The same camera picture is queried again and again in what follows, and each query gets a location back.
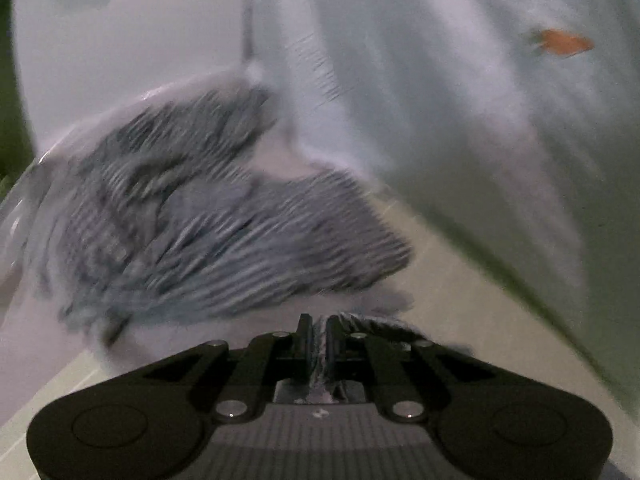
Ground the light grey cloth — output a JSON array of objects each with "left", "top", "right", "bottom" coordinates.
[{"left": 0, "top": 240, "right": 211, "bottom": 413}]

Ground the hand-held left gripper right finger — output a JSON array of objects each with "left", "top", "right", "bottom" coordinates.
[{"left": 325, "top": 313, "right": 501, "bottom": 423}]

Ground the checkered shirt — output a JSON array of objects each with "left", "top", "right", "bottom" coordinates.
[{"left": 30, "top": 80, "right": 473, "bottom": 406}]

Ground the green cloth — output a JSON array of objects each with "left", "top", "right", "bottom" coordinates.
[{"left": 0, "top": 0, "right": 36, "bottom": 196}]

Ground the translucent plastic bag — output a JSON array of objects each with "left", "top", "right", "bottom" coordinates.
[{"left": 0, "top": 150, "right": 66, "bottom": 286}]

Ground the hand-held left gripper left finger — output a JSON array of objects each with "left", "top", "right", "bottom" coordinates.
[{"left": 142, "top": 313, "right": 313, "bottom": 421}]

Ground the green grid bed sheet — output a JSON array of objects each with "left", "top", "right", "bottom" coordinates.
[{"left": 0, "top": 195, "right": 640, "bottom": 480}]

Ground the carrot printed light blanket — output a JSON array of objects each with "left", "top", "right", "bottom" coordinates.
[{"left": 245, "top": 0, "right": 640, "bottom": 411}]

